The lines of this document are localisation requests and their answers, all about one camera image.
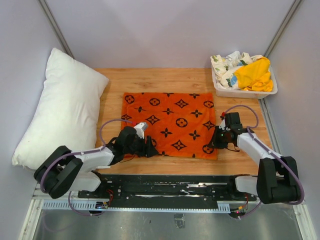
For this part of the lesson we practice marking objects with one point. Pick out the white plastic bin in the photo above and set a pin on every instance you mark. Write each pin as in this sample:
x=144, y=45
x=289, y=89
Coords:
x=221, y=92

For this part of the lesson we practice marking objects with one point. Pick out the white patterned cloth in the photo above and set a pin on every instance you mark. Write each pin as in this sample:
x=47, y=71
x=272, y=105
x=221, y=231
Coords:
x=225, y=68

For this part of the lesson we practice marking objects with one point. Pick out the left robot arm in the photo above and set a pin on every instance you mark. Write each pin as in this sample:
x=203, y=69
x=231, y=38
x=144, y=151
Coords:
x=65, y=170

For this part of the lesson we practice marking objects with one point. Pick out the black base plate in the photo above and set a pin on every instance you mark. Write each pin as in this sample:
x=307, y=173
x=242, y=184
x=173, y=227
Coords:
x=167, y=191

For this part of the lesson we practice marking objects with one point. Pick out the orange monogram pillowcase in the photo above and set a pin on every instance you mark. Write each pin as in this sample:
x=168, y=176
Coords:
x=179, y=124

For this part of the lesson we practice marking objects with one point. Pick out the yellow cloth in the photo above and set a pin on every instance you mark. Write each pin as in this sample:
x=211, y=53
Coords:
x=255, y=76

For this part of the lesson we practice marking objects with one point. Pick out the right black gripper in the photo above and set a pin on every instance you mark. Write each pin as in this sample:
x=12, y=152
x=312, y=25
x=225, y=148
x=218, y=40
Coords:
x=215, y=143

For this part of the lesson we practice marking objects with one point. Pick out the left aluminium frame post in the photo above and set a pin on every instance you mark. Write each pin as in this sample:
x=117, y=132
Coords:
x=55, y=27

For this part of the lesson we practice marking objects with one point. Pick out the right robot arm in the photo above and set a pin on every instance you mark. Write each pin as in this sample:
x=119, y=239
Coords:
x=277, y=180

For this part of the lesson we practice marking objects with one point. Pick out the white slotted cable duct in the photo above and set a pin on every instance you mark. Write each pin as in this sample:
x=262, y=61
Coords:
x=220, y=208

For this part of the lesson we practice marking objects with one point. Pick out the white pillow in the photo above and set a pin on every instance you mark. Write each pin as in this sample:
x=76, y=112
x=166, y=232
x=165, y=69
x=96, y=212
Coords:
x=67, y=112

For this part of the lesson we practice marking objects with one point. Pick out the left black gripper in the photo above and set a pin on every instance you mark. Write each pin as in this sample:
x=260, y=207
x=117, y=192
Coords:
x=148, y=150

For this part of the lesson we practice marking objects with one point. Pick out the aluminium frame post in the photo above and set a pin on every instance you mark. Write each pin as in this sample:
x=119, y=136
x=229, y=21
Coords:
x=293, y=9
x=55, y=27

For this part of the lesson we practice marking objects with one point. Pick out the right aluminium frame post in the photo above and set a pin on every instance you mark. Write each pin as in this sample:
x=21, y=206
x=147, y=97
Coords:
x=293, y=9

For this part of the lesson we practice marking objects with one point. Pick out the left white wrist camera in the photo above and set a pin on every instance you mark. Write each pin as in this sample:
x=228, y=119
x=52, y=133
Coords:
x=140, y=129

